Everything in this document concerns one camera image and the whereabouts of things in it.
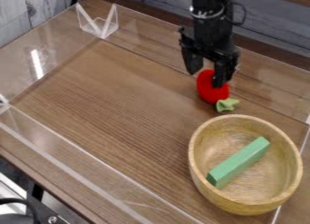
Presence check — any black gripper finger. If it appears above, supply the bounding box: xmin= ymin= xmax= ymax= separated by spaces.
xmin=213 ymin=58 xmax=240 ymax=88
xmin=182 ymin=47 xmax=203 ymax=75

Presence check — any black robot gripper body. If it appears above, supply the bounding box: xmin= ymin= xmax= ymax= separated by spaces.
xmin=179 ymin=26 xmax=240 ymax=62

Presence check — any red plush strawberry toy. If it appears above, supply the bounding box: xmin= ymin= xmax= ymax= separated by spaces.
xmin=197 ymin=70 xmax=240 ymax=112

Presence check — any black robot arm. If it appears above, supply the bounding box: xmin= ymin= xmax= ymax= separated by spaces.
xmin=179 ymin=0 xmax=248 ymax=88

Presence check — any green rectangular block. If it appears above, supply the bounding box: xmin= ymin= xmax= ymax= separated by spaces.
xmin=206 ymin=137 xmax=270 ymax=189

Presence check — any wooden oval bowl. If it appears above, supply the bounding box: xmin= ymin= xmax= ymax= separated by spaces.
xmin=187 ymin=114 xmax=304 ymax=216

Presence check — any clear acrylic table barrier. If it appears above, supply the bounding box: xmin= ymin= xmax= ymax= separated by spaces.
xmin=0 ymin=94 xmax=202 ymax=224

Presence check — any clear acrylic corner bracket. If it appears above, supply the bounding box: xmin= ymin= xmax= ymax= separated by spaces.
xmin=75 ymin=4 xmax=119 ymax=39

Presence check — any black metal table frame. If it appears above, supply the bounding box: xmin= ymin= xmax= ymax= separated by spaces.
xmin=0 ymin=154 xmax=83 ymax=224

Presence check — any black cable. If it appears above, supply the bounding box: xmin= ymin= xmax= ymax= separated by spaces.
xmin=0 ymin=198 xmax=40 ymax=224

